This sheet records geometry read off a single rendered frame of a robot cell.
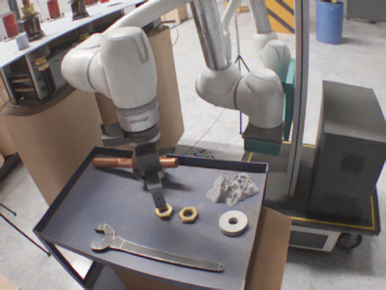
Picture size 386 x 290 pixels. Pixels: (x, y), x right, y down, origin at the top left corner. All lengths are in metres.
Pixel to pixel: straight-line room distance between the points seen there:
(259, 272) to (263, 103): 0.64
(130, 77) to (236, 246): 0.46
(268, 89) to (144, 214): 0.63
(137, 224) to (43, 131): 0.59
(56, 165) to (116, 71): 0.81
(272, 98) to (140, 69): 0.68
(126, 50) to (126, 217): 0.49
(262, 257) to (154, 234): 0.30
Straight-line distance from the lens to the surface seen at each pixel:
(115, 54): 0.51
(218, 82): 1.14
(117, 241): 0.76
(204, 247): 0.71
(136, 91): 0.53
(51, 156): 1.24
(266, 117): 1.13
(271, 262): 0.80
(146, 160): 0.59
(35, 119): 1.16
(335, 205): 1.47
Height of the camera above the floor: 1.47
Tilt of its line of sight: 36 degrees down
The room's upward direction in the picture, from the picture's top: 8 degrees counter-clockwise
